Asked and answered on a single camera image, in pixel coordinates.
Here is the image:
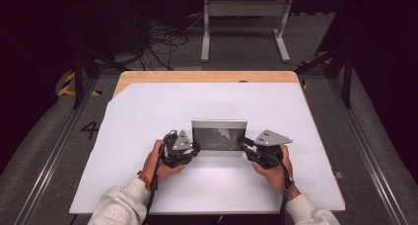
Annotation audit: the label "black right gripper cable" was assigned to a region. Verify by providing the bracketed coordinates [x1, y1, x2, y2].
[265, 152, 296, 225]

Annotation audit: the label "person's right hand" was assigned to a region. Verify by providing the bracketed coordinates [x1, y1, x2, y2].
[250, 145, 302, 199]

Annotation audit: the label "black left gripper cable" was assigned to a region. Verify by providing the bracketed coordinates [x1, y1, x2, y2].
[141, 129, 178, 225]

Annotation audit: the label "aluminium floor rail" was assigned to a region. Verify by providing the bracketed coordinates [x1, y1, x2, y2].
[13, 76, 100, 225]
[328, 76, 408, 225]

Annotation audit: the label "white metal stand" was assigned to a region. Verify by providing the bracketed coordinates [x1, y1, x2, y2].
[200, 0, 295, 63]

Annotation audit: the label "person's left hand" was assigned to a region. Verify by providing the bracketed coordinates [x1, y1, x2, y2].
[142, 139, 186, 184]

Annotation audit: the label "orange beaded bracelet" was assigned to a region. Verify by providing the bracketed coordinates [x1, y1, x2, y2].
[137, 170, 152, 191]

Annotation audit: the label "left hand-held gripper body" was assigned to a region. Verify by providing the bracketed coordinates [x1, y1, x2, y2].
[163, 129, 201, 169]

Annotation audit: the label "yellow and black floor tape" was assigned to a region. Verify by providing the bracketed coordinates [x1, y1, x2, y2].
[58, 71, 103, 98]

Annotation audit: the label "tangle of black cables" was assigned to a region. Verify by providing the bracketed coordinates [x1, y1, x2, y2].
[126, 0, 189, 71]

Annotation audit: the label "person's dark clothing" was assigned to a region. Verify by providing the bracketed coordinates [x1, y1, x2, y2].
[146, 214, 282, 225]

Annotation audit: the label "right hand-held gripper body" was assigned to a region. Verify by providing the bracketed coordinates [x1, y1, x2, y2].
[246, 129, 294, 170]

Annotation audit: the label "black metal stand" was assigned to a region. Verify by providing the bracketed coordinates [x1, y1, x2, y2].
[295, 0, 355, 110]
[70, 0, 130, 110]

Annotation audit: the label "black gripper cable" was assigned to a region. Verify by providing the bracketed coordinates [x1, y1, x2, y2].
[265, 152, 296, 225]
[141, 129, 178, 225]

